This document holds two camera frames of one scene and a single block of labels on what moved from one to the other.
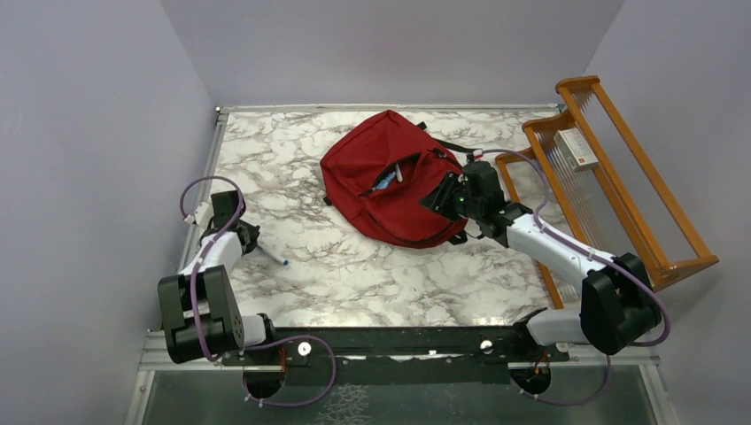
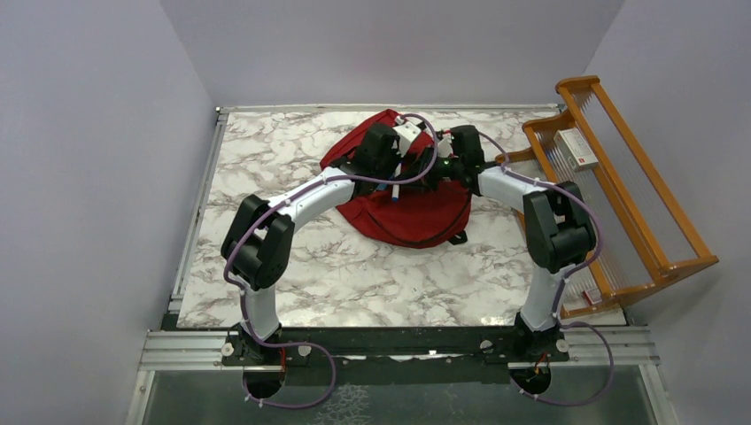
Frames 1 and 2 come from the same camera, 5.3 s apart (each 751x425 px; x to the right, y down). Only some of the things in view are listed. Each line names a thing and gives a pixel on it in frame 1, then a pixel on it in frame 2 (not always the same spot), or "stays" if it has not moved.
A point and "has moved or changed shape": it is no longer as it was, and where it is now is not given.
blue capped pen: x=285 y=263 has moved or changed shape
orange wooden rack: x=582 y=173 stays
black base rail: x=424 y=356 stays
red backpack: x=379 y=177 stays
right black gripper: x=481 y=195 → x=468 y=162
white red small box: x=574 y=148 stays
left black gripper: x=253 y=232 → x=396 y=160
